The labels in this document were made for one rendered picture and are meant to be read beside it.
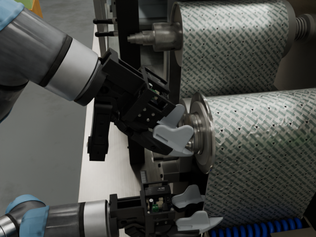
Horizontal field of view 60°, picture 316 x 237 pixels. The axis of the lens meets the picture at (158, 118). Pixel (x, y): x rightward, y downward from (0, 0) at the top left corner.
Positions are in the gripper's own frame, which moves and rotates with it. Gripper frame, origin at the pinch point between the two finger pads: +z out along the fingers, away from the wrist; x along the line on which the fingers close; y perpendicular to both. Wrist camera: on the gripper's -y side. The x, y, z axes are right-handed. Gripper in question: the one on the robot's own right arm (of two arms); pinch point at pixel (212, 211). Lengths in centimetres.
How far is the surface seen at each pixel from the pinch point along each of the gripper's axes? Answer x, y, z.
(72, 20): 476, -109, -92
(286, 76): 32.3, 10.4, 30.7
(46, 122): 181, -109, -88
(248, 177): -0.3, 9.6, 5.5
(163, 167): 9.0, 4.7, -8.5
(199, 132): 3.4, 18.5, -3.5
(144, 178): 26.5, -18.9, -11.4
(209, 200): -0.3, 4.3, -1.2
